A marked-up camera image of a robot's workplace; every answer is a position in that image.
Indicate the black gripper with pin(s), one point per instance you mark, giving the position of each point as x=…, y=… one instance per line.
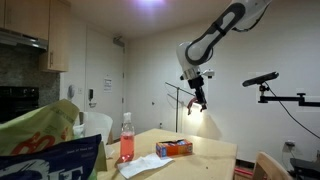
x=197, y=84

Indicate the orange blue ziplock bag box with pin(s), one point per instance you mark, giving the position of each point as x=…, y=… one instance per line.
x=174, y=148

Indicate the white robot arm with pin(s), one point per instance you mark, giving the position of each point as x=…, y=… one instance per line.
x=240, y=16

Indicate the blue snack bag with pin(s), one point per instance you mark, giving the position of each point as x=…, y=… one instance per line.
x=71, y=160

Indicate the green chip bag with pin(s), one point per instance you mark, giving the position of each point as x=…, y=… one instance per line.
x=43, y=128

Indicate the pink liquid spray bottle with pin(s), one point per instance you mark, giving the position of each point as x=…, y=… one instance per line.
x=127, y=139

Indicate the white paper towel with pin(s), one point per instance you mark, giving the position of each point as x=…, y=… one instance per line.
x=149, y=162

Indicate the white door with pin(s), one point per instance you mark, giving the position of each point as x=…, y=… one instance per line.
x=104, y=77

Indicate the white chair back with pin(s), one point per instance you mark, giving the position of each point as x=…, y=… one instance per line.
x=97, y=123

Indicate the wooden upper cabinet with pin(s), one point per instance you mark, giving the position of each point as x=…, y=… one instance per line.
x=45, y=19

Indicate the black oven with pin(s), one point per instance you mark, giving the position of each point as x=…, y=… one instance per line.
x=16, y=101

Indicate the steel range hood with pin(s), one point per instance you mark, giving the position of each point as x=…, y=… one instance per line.
x=13, y=38

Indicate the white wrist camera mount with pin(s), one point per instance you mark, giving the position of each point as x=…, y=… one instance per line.
x=208, y=73

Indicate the black stereo camera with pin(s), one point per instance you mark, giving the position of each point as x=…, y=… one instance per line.
x=260, y=79

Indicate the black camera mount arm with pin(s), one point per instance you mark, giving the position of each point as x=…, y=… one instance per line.
x=300, y=98

